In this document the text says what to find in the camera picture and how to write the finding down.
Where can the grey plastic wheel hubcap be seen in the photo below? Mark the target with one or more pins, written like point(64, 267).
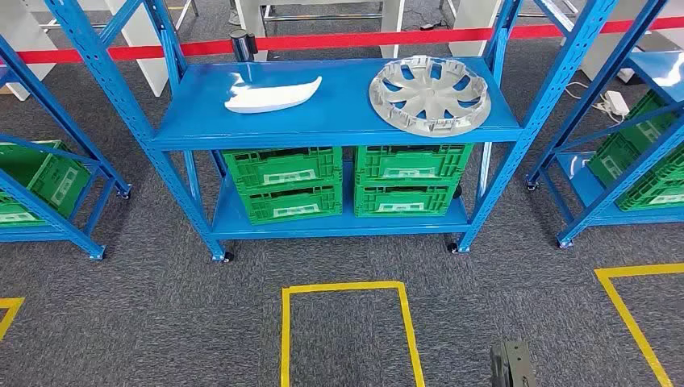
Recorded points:
point(422, 96)

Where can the blue metal shelf rack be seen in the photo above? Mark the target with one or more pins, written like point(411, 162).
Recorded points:
point(331, 112)
point(32, 234)
point(580, 184)

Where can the white plastic trim part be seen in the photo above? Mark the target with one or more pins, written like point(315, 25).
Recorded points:
point(267, 101)

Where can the red barrier belt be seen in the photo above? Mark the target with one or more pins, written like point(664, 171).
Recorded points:
point(347, 40)

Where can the white power strip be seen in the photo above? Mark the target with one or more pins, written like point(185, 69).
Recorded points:
point(617, 102)

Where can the black barrier post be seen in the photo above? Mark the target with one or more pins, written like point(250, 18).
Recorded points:
point(243, 47)

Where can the chrome tube frame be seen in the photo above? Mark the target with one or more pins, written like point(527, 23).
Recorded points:
point(184, 13)

